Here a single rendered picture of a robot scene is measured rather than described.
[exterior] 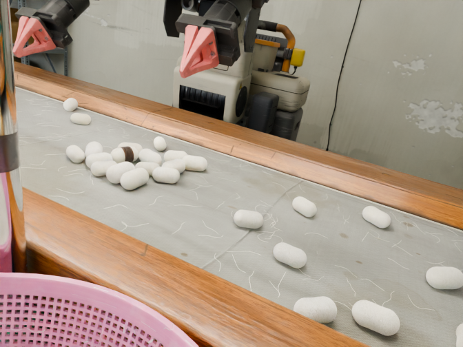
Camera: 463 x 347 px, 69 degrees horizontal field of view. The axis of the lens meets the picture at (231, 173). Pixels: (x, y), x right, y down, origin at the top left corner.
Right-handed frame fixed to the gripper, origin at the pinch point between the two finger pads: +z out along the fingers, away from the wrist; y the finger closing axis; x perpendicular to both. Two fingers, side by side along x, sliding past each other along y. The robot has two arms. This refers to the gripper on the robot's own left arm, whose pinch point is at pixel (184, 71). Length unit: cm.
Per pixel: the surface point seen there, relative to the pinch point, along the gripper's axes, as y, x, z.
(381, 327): 33.5, -7.0, 25.6
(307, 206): 24.7, 1.8, 14.1
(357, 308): 31.6, -7.0, 25.0
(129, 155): 1.2, -0.1, 16.7
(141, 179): 6.8, -2.9, 20.2
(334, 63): -6, 123, -153
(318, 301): 28.9, -8.4, 26.0
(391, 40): 23, 110, -167
